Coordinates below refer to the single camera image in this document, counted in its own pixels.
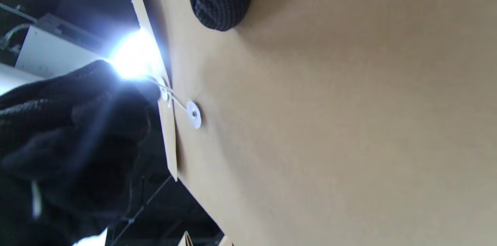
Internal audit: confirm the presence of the white ceiling box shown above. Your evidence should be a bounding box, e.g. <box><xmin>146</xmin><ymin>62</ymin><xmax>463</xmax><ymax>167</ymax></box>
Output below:
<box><xmin>15</xmin><ymin>13</ymin><xmax>117</xmax><ymax>80</ymax></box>

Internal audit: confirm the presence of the person's left hand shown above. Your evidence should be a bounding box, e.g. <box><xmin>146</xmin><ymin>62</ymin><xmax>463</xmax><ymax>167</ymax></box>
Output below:
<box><xmin>0</xmin><ymin>60</ymin><xmax>162</xmax><ymax>246</ymax></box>

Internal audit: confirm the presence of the brown document pouch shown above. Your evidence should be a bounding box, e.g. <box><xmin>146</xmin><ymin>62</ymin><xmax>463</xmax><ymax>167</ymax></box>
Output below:
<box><xmin>120</xmin><ymin>0</ymin><xmax>497</xmax><ymax>246</ymax></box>

